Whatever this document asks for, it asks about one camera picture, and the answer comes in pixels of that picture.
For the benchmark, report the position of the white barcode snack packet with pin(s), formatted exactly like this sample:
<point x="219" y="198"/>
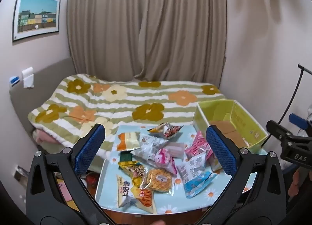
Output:
<point x="191" y="169"/>

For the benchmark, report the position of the dark green snack packet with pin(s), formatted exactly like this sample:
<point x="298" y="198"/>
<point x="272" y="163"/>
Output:
<point x="126" y="156"/>

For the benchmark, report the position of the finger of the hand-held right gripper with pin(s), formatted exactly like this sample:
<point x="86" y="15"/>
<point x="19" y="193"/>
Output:
<point x="297" y="120"/>
<point x="277" y="128"/>

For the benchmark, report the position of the grey white snack packet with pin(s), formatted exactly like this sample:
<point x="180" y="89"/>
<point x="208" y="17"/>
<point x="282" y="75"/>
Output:
<point x="148" y="147"/>

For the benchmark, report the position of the pink white snack packet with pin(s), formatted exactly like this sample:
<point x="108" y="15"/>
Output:
<point x="165" y="159"/>

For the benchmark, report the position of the person's right hand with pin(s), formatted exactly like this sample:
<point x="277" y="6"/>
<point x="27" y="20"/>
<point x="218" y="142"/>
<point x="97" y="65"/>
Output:
<point x="297" y="178"/>

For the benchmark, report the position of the translucent pink snack packet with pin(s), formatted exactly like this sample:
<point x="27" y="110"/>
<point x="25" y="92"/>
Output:
<point x="177" y="149"/>

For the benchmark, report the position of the pink striped snack packet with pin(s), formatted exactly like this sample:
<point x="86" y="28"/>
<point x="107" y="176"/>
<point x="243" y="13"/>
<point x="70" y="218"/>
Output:
<point x="198" y="147"/>

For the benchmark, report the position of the light blue daisy tablecloth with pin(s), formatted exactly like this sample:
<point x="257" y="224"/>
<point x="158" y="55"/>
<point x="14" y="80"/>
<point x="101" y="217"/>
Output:
<point x="109" y="191"/>

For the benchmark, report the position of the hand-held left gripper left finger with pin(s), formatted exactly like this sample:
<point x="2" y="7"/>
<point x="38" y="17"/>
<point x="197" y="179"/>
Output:
<point x="89" y="149"/>

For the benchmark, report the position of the white paper sheet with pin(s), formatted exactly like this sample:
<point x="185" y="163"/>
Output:
<point x="28" y="76"/>

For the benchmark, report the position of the orange white bread packet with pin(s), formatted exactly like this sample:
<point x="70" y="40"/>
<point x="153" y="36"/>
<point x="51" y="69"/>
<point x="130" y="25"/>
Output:
<point x="128" y="141"/>

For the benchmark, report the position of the pink pillow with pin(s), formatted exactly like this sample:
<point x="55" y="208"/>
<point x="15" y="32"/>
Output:
<point x="42" y="138"/>

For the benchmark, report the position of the green cardboard box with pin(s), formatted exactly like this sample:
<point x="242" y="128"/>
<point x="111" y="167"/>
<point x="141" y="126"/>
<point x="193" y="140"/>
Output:
<point x="219" y="113"/>

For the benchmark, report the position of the blue white snack packet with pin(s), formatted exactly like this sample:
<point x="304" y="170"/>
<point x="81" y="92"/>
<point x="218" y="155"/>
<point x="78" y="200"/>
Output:
<point x="197" y="184"/>

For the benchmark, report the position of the floral striped blanket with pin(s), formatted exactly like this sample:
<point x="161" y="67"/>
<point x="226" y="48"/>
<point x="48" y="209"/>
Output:
<point x="126" y="103"/>

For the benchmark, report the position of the small blue white item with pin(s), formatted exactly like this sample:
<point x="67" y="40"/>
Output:
<point x="14" y="80"/>

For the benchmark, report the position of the red round item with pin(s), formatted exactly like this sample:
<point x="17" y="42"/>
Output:
<point x="91" y="178"/>

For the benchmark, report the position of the clear waffle packet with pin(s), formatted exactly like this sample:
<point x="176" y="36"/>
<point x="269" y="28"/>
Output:
<point x="158" y="178"/>

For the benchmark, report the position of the white orange chips packet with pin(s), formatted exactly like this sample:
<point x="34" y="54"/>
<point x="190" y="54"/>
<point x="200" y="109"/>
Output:
<point x="129" y="192"/>

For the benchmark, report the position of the grey bed headboard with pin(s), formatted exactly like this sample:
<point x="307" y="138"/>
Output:
<point x="26" y="98"/>

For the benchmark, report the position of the silver red snack packet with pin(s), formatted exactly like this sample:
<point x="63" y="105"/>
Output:
<point x="167" y="130"/>

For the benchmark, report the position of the beige curtain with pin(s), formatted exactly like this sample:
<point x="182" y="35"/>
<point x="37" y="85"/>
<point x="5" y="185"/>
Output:
<point x="146" y="25"/>

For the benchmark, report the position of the pink cartoon item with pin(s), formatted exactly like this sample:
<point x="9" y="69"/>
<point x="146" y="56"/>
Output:
<point x="63" y="189"/>

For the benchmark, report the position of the framed house picture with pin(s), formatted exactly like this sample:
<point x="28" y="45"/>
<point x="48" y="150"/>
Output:
<point x="36" y="18"/>

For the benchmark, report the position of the yellow cartoon snack packet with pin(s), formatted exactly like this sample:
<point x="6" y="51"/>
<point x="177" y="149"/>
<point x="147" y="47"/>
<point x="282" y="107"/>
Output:
<point x="130" y="167"/>

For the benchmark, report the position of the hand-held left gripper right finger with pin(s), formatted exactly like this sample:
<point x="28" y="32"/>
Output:
<point x="220" y="149"/>

